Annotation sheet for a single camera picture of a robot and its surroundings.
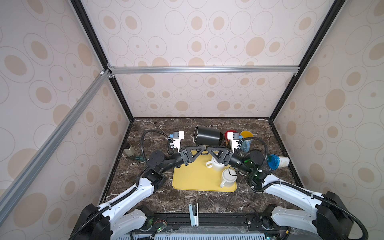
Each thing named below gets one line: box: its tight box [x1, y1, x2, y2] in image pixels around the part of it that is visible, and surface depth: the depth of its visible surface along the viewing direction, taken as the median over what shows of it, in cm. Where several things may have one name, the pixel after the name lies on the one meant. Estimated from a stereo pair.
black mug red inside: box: [193, 125, 224, 146], surface depth 61 cm
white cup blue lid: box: [267, 154, 290, 170], surface depth 91 cm
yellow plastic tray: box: [172, 151, 238, 192], surface depth 89 cm
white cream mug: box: [220, 168, 237, 188], surface depth 83 cm
